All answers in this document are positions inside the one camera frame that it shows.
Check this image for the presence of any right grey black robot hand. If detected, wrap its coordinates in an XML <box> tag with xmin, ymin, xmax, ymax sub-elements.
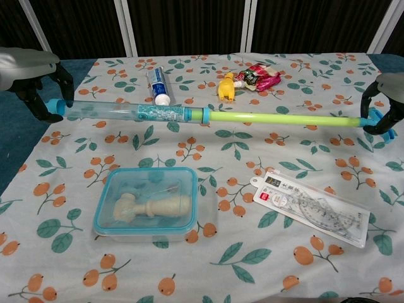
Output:
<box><xmin>360</xmin><ymin>73</ymin><xmax>404</xmax><ymax>136</ymax></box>

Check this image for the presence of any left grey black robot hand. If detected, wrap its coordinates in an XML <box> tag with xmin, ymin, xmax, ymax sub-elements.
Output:
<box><xmin>0</xmin><ymin>47</ymin><xmax>75</xmax><ymax>123</ymax></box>

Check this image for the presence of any blue and green water pump toy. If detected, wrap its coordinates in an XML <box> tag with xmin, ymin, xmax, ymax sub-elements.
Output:
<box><xmin>44</xmin><ymin>98</ymin><xmax>397</xmax><ymax>143</ymax></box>

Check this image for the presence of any red snack pouch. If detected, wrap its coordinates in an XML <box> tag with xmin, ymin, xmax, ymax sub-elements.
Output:
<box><xmin>233</xmin><ymin>62</ymin><xmax>282</xmax><ymax>92</ymax></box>

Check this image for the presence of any white blue toothpaste tube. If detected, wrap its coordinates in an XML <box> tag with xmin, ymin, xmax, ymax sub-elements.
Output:
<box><xmin>145</xmin><ymin>66</ymin><xmax>173</xmax><ymax>107</ymax></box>

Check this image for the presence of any clear packaged ruler set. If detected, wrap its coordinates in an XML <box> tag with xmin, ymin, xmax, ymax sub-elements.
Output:
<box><xmin>252</xmin><ymin>170</ymin><xmax>371</xmax><ymax>250</ymax></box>

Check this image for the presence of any yellow rubber chicken toy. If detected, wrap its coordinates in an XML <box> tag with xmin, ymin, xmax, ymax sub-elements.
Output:
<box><xmin>218</xmin><ymin>72</ymin><xmax>237</xmax><ymax>102</ymax></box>

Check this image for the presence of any clear container with blue lid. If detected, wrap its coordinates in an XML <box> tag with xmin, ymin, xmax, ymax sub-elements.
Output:
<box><xmin>92</xmin><ymin>166</ymin><xmax>198</xmax><ymax>243</ymax></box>

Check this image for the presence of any floral orange berry tablecloth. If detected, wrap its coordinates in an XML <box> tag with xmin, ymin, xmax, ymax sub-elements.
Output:
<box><xmin>0</xmin><ymin>53</ymin><xmax>404</xmax><ymax>303</ymax></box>

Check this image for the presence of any black partition panel white frame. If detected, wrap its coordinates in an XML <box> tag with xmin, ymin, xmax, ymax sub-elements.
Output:
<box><xmin>18</xmin><ymin>0</ymin><xmax>129</xmax><ymax>61</ymax></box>
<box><xmin>247</xmin><ymin>0</ymin><xmax>395</xmax><ymax>54</ymax></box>
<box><xmin>383</xmin><ymin>0</ymin><xmax>404</xmax><ymax>55</ymax></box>
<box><xmin>0</xmin><ymin>0</ymin><xmax>44</xmax><ymax>51</ymax></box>
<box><xmin>124</xmin><ymin>0</ymin><xmax>252</xmax><ymax>57</ymax></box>

